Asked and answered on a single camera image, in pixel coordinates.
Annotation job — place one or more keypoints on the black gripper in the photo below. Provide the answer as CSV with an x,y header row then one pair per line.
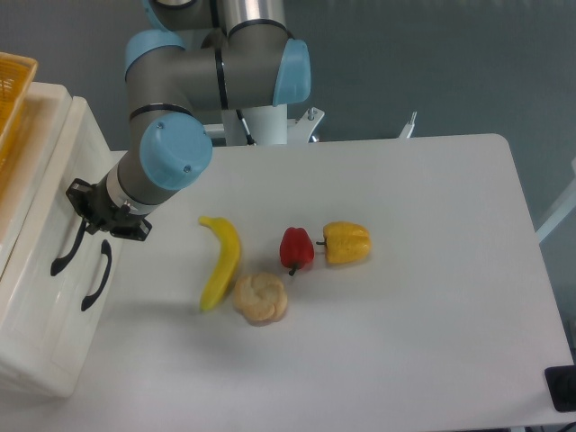
x,y
94,205

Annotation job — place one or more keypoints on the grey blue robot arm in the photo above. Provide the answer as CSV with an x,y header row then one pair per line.
x,y
197,56

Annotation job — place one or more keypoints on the white drawer cabinet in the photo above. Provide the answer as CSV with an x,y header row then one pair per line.
x,y
44,339

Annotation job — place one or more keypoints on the yellow banana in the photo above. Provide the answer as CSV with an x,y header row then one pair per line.
x,y
227,263

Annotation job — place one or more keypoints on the orange plastic basket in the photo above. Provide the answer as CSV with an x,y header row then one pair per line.
x,y
17,74

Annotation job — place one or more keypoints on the pale round bread roll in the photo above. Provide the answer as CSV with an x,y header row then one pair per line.
x,y
260,298

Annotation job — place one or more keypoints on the red bell pepper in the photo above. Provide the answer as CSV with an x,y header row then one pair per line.
x,y
296,249

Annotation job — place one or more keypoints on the yellow bell pepper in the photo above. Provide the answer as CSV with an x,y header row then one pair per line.
x,y
345,242

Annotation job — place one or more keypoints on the black device at table edge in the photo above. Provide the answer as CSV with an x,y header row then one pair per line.
x,y
561,386

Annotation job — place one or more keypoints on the black lower drawer handle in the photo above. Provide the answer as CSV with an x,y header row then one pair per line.
x,y
103,272

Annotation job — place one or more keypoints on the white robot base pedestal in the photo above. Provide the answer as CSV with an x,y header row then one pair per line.
x,y
267,126

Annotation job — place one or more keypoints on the white table clamp bracket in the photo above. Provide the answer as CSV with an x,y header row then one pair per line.
x,y
409,127

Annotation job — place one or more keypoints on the white frame bar right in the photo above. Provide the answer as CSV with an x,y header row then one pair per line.
x,y
558,211

